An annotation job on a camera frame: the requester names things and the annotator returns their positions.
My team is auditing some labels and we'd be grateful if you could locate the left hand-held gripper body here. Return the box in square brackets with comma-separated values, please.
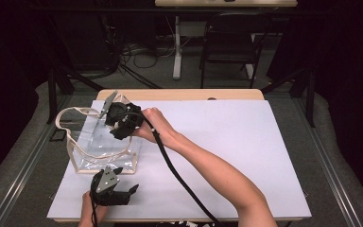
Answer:
[90, 166, 132, 207]

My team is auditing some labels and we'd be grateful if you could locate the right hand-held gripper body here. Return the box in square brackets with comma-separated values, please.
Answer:
[98, 90, 145, 141]

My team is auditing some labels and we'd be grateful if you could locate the clear bag with beige trim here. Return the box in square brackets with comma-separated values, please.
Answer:
[55, 93, 147, 175]

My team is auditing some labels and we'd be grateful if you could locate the person's left hand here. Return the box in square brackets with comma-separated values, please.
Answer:
[78, 190, 109, 222]

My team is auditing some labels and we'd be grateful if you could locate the person's right hand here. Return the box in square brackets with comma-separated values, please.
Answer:
[131, 107, 180, 149]

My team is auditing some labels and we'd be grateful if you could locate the person's dark patterned clothing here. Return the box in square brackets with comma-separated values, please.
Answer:
[114, 220, 216, 227]

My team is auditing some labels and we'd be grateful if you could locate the black metal stand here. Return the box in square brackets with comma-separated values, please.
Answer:
[45, 67, 106, 125]
[260, 67, 317, 129]

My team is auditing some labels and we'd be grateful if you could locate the desk with white legs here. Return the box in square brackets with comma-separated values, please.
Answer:
[154, 0, 298, 80]

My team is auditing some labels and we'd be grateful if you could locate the white table mat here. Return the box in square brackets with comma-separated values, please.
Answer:
[46, 99, 312, 220]

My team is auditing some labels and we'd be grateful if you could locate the black chair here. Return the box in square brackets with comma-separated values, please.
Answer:
[199, 12, 273, 89]

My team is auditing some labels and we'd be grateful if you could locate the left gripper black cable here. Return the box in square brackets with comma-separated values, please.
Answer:
[89, 181, 99, 227]

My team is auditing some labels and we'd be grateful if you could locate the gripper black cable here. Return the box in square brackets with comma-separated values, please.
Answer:
[119, 111, 223, 227]
[89, 181, 99, 227]

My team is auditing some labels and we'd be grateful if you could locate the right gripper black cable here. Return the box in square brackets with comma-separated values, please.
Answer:
[119, 111, 223, 227]

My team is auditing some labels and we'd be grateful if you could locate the small black frame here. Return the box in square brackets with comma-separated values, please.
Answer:
[49, 129, 67, 143]

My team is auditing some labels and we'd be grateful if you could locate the black cable bundle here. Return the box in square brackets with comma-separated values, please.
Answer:
[119, 39, 178, 69]

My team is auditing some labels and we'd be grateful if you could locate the metal floor rail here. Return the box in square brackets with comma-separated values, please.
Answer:
[0, 94, 74, 227]
[292, 94, 363, 227]

